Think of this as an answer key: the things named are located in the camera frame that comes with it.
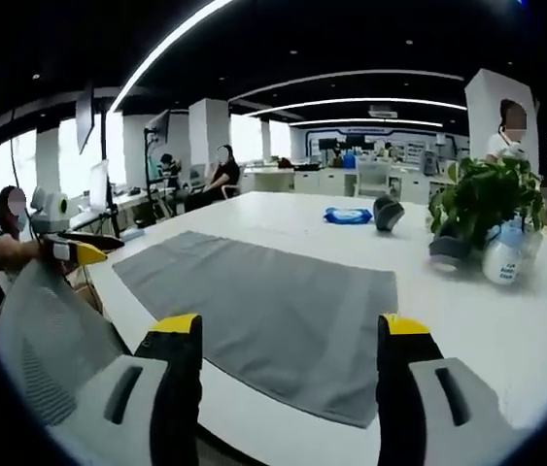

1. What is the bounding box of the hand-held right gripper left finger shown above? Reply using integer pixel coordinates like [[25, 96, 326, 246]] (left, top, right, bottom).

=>
[[61, 313, 205, 466]]

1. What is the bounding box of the clear spray bottle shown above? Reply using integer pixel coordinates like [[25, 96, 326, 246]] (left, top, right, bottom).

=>
[[481, 218, 544, 286]]

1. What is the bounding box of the dark grey cloth bundle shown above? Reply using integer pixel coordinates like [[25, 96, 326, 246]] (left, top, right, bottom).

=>
[[372, 194, 406, 233]]

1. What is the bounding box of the blue wet wipes pack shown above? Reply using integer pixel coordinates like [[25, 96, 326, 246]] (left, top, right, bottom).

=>
[[323, 206, 374, 225]]

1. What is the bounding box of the black hanging monitor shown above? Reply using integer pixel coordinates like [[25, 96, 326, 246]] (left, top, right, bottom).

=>
[[75, 82, 97, 155]]

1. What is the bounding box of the grey mesh office chair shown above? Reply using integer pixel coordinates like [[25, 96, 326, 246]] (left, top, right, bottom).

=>
[[0, 259, 133, 427]]

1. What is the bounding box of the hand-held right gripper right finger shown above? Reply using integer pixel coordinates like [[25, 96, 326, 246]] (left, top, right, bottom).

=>
[[376, 313, 512, 466]]

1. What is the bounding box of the green potted plant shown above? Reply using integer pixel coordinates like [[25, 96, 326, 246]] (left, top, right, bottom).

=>
[[427, 155, 547, 253]]

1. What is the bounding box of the grey towel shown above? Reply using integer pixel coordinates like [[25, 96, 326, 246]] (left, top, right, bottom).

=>
[[112, 230, 399, 429]]

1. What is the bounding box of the white office chair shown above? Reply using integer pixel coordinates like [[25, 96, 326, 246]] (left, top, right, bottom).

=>
[[353, 158, 394, 198]]

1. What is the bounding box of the white table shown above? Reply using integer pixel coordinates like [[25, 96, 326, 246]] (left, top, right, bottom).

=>
[[66, 190, 547, 466]]

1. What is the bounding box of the grey plant pot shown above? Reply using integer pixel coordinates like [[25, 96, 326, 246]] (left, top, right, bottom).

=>
[[427, 233, 473, 274]]

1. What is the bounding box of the white monitor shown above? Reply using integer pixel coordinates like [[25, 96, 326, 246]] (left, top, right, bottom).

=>
[[87, 158, 121, 238]]

